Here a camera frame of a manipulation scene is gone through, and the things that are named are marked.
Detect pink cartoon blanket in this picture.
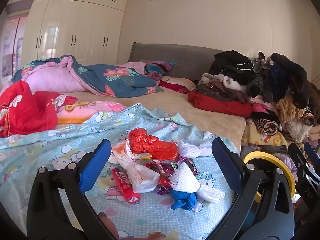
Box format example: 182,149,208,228
56,95,128,126

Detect beige pillow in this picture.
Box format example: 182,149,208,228
162,76,197,92

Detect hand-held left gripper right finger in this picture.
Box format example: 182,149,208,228
205,137,295,240

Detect tan fluffy garment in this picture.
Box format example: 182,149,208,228
275,94,311,124

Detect cream fleece garment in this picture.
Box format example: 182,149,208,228
282,115,316,144

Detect pink cartoon glass door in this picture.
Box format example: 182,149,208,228
0,15,28,86

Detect dark grey speckled garment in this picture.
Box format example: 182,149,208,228
246,75,273,103

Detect black plush garment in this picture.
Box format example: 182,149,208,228
271,52,311,109

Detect black jacket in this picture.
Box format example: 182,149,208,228
209,50,256,86

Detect red plastic bag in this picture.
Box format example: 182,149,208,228
128,127,179,161

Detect white foam fruit net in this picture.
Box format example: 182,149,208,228
168,162,226,203
176,141,213,158

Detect brown fur garment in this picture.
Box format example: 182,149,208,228
306,80,320,126

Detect navy fluffy garment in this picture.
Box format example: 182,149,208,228
268,64,288,93

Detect tan bed blanket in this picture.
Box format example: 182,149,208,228
62,76,247,153

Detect blue wrapper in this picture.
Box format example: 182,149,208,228
170,189,198,211

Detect pink pillow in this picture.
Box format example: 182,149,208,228
122,61,150,74

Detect blue floral quilt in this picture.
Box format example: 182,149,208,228
11,55,163,98

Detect red folded garment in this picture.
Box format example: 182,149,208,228
187,91,253,118

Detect white wardrobe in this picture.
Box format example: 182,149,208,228
5,0,129,67

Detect red floral cloth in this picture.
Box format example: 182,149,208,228
0,80,73,138

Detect grey padded headboard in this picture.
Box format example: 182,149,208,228
127,42,226,81

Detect lavender garment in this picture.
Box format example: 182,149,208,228
275,152,298,178

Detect red snack tube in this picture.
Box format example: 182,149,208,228
111,167,141,204

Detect white orange plastic bag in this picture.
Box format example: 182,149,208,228
108,140,161,193

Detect dark brown dotted garment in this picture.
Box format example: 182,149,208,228
196,83,248,103

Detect yellow cartoon blanket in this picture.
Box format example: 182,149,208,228
241,122,289,153

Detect pink garment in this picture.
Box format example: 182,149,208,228
251,97,278,113

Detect yellow rimmed bin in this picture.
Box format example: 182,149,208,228
242,151,297,203

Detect light blue cartoon sheet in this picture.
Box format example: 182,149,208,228
0,104,241,240

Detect person's left hand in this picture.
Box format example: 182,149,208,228
98,212,119,240

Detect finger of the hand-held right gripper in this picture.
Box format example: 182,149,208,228
303,142,320,174
287,143,320,207

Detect foil candy wrappers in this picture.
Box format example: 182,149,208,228
145,156,199,196

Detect tiger striped garment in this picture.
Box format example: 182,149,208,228
252,117,281,137

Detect white fleece garment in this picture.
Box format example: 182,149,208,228
222,76,248,93

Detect beige garment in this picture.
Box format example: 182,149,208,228
198,73,226,86

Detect striped colourful pillow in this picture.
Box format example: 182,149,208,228
143,60,176,77

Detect grey brown fuzzy garment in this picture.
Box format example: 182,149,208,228
252,51,274,73

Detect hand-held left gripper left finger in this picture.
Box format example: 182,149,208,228
26,139,118,240

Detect red embroidered cloth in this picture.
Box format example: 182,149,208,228
158,80,191,94

